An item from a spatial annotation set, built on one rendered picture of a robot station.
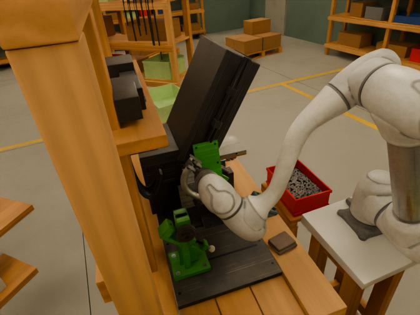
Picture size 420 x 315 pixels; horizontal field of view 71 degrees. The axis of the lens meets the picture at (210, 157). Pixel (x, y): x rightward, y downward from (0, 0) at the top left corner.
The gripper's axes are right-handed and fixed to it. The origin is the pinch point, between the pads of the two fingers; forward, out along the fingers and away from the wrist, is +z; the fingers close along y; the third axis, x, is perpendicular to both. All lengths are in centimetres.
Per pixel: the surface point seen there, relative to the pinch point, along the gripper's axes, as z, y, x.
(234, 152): 16.7, -19.6, -14.2
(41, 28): -76, 54, -13
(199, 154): 4.4, -0.9, -4.6
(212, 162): 4.5, -8.2, -4.5
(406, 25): 325, -287, -365
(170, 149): 10.9, 9.4, 1.8
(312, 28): 636, -278, -405
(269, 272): -29, -41, 16
